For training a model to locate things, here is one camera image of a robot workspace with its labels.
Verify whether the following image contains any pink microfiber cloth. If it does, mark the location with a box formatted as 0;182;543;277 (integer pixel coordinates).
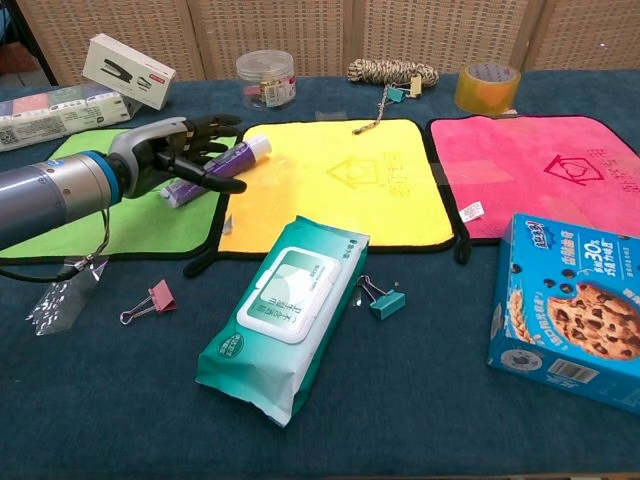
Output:
425;115;640;265

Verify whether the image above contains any clear plastic jar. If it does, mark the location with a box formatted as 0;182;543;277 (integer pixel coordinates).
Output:
235;50;297;110

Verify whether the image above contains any yellow microfiber cloth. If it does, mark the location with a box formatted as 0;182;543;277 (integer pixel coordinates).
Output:
183;118;456;279

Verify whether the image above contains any yellowish packing tape roll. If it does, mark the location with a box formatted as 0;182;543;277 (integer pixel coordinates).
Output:
453;62;522;115

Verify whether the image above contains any black tripod stand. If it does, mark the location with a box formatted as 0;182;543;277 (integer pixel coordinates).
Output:
12;0;60;87

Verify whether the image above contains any dark blue table cover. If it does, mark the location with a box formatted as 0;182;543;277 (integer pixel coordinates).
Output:
0;69;640;480

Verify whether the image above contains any blue cookie box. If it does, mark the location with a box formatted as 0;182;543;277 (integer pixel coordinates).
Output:
487;213;640;415

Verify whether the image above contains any pink binder clip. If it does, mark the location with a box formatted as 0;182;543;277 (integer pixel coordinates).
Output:
119;279;179;325

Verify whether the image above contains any clear plastic wrapper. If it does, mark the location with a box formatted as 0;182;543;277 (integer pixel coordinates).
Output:
25;257;110;337

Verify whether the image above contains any braided rope bundle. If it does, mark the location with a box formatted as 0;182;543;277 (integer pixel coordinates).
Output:
346;57;440;136

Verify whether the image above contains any multipack tissue packet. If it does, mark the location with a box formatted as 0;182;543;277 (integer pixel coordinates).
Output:
0;82;139;153

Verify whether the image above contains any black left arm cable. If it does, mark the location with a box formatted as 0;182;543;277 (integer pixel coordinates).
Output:
0;205;112;284

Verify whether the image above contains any wicker folding screen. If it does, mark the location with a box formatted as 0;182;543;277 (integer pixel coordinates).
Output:
14;0;640;86

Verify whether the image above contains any large teal binder clip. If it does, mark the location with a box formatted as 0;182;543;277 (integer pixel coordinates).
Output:
355;274;407;321

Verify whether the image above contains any green microfiber cloth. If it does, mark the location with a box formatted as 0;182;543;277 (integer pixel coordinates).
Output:
0;127;239;262

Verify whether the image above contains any teal wet wipes pack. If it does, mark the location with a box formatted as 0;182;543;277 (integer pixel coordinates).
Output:
195;215;371;428

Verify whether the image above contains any purple toothpaste tube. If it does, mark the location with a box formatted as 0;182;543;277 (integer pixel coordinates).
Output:
159;134;273;210

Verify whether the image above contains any white stapler box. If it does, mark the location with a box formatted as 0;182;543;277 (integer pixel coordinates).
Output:
82;33;177;111

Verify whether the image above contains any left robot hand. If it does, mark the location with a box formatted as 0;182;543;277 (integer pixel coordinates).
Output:
107;114;247;200

